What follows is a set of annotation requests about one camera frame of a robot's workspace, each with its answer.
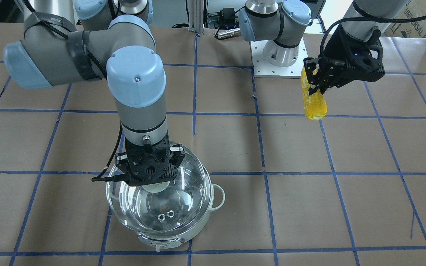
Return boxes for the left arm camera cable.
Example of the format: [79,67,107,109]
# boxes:
[319,0,426,59]

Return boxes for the cardboard box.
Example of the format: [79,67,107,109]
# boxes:
[387,0,426,39]

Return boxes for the black cables behind table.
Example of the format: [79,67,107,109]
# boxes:
[170,0,250,30]

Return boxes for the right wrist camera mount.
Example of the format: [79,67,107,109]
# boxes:
[125,164,178,186]

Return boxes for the yellow corn cob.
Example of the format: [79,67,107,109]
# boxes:
[300,67,328,121]

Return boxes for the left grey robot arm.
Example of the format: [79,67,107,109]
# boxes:
[238,0,407,95]

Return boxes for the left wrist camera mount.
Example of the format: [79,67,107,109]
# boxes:
[332,25,385,88]

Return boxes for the black power adapter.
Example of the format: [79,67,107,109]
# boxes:
[219,7,235,24]

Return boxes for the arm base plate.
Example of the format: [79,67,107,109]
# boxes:
[250,39,308,79]

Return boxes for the pale green cooking pot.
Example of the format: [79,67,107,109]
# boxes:
[105,181,225,251]

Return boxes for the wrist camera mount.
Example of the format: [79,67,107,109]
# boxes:
[125,164,178,186]
[332,25,385,88]

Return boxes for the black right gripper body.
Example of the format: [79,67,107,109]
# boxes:
[125,139,170,170]

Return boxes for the silver cable connector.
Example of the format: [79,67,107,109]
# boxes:
[214,28,241,40]

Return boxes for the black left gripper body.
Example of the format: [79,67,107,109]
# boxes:
[318,26,369,87]

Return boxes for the glass pot lid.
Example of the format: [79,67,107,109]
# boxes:
[106,147,214,239]

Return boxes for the aluminium frame post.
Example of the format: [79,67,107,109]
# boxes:
[186,0,206,35]

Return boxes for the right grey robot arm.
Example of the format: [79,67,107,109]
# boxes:
[4,0,183,181]

